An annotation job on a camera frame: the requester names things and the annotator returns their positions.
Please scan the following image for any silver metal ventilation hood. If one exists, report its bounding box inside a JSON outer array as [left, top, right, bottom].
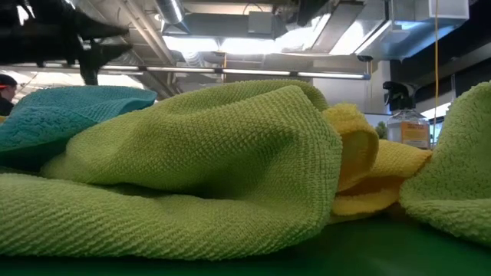
[[329, 0, 471, 61]]

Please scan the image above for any green succulent plant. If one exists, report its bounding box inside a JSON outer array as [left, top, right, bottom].
[[374, 120, 388, 140]]

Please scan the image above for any large green microfiber towel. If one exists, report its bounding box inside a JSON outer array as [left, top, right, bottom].
[[0, 79, 344, 261]]

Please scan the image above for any grey ceiling box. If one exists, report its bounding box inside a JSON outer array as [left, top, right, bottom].
[[247, 10, 275, 35]]

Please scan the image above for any yellow hanging cable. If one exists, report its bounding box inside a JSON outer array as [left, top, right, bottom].
[[433, 0, 440, 146]]

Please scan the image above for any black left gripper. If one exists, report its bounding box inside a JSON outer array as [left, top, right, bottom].
[[34, 0, 133, 65]]

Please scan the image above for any person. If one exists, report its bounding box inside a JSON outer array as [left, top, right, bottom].
[[0, 73, 18, 117]]

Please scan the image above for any round silver ventilation duct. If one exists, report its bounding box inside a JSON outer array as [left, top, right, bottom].
[[154, 0, 186, 25]]

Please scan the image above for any teal blue microfiber towel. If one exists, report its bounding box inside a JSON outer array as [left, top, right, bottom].
[[0, 84, 158, 172]]

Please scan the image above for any yellow microfiber towel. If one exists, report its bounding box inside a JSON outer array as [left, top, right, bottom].
[[321, 102, 433, 223]]

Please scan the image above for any clear spray bottle, orange label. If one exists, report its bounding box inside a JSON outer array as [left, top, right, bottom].
[[382, 80, 431, 150]]

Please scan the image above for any long ceiling light bar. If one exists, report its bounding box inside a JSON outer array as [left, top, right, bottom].
[[0, 63, 372, 81]]

